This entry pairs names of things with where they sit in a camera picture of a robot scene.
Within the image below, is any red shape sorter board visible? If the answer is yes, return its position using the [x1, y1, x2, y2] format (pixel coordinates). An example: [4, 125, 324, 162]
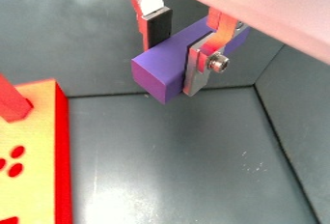
[0, 79, 73, 224]

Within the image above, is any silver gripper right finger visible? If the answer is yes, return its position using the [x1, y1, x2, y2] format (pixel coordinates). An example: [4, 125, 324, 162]
[183, 8, 250, 97]

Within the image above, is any red cylinder peg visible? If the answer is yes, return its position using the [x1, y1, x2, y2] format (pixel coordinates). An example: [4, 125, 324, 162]
[0, 73, 33, 123]

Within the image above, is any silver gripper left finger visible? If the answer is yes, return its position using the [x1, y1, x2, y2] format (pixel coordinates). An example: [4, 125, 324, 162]
[129, 0, 172, 50]

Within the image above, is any purple rectangular block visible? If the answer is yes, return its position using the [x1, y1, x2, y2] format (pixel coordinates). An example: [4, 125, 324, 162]
[129, 16, 251, 105]

